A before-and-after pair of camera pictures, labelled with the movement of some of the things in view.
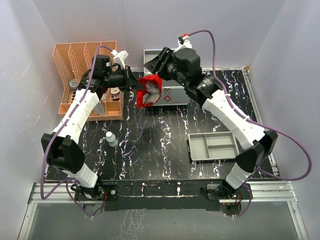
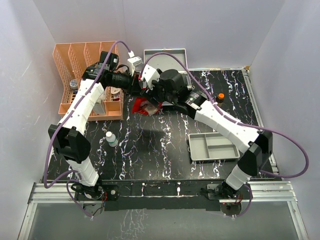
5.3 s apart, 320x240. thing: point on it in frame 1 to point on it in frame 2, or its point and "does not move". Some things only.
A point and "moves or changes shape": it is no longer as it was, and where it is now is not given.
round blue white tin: (73, 83) does not move
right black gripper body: (170, 72) to (158, 94)
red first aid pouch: (139, 94) moves or changes shape
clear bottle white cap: (111, 138) does not move
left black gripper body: (118, 79) does not move
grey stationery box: (100, 109) does not move
